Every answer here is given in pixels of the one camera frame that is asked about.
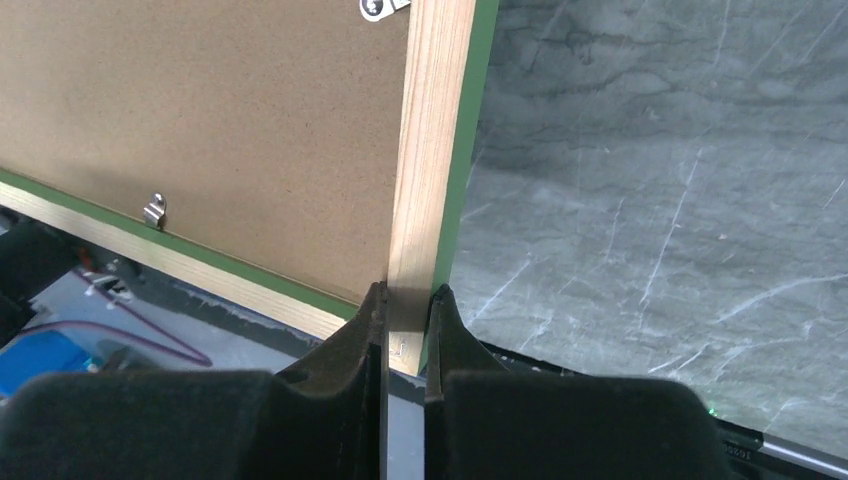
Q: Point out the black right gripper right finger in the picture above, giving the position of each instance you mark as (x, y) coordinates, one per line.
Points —
(484, 421)

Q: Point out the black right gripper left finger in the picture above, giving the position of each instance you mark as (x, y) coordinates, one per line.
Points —
(323, 417)

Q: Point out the wooden picture frame green inlay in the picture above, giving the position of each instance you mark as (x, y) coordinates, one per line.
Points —
(448, 44)

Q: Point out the brown mdf backing board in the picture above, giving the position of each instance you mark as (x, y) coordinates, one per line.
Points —
(270, 127)

